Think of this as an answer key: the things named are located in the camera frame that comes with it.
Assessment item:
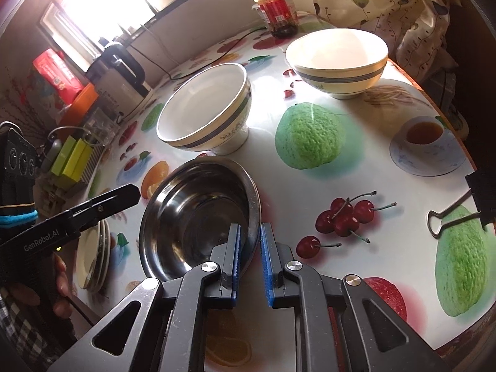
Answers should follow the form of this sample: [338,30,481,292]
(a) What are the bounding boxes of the orange container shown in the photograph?
[58,84,100,127]

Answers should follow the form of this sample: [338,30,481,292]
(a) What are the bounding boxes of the white electric kettle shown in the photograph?
[86,40,155,119]

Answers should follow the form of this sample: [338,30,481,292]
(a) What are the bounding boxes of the person's left forearm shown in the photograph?
[0,294,78,362]

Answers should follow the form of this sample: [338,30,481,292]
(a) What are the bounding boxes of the red packet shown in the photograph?
[32,48,84,105]

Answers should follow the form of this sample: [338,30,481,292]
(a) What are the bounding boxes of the large white blue-banded bowl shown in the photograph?
[156,63,253,156]

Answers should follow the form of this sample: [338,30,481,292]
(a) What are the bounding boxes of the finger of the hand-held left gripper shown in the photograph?
[71,201,129,238]
[71,185,141,218]

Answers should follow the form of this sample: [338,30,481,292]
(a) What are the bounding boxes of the striped box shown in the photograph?
[68,148,110,194]

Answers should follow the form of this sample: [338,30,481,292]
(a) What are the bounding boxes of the black binder clip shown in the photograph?
[426,170,496,239]

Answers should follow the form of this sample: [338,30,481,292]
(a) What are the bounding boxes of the person's left hand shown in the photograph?
[53,255,74,320]

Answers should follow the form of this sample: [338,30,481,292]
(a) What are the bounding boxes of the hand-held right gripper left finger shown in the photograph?
[47,223,243,372]

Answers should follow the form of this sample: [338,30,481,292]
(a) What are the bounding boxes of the heart print curtain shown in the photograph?
[302,0,463,86]

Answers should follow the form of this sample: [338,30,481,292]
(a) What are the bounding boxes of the bright green box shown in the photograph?
[62,139,94,181]

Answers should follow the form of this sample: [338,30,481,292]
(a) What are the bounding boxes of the stainless steel bowl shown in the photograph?
[138,157,263,284]

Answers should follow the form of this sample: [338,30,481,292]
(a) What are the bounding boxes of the barred window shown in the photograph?
[39,0,237,60]

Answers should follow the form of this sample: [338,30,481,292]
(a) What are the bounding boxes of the clear glass cup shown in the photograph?
[82,106,119,146]

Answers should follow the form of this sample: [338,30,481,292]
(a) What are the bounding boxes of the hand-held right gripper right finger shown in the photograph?
[260,222,451,372]

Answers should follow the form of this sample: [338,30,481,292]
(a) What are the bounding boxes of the small white blue-banded bowl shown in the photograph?
[286,28,389,100]

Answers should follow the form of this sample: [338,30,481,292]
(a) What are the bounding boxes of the dry twigs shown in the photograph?
[0,73,44,133]

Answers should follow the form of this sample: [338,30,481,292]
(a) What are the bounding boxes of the red-labelled glass jar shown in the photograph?
[250,0,300,40]

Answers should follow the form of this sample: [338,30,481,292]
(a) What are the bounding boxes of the black power cable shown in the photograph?
[127,26,272,83]

